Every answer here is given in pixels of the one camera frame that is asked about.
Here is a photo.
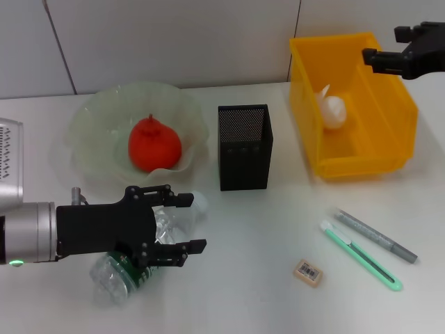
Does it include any mint green utility knife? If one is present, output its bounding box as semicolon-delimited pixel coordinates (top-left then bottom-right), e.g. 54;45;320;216
318;219;404;292

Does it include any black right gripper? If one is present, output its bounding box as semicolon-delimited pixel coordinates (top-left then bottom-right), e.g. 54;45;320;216
362;21;445;80

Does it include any left wrist camera housing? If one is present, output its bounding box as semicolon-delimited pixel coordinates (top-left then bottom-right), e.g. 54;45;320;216
0;118;25;203

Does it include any pale green glass fruit plate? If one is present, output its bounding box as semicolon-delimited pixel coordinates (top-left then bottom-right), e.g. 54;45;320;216
66;80;210;191

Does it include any grey marker pen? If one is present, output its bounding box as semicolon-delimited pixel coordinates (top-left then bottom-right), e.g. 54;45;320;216
330;207;419;264

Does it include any beige barcode eraser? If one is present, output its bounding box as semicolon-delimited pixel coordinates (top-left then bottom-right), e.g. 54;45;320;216
293;258;326;287

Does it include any white paper ball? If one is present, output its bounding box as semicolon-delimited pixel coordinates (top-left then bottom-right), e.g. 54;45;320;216
314;84;348;132

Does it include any left arm plug cable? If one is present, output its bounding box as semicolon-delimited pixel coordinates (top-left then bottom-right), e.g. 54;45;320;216
71;186;88;206

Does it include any clear green-label water bottle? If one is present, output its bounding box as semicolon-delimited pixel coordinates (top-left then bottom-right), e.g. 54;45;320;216
89;191;209;309

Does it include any yellow plastic bin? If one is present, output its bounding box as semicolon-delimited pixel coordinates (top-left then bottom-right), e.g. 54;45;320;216
289;32;419;180

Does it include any black mesh pen holder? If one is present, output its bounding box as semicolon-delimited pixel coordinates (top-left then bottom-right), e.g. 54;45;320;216
218;103;275;191

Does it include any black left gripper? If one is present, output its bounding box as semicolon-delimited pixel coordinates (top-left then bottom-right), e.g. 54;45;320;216
56;184;208;268

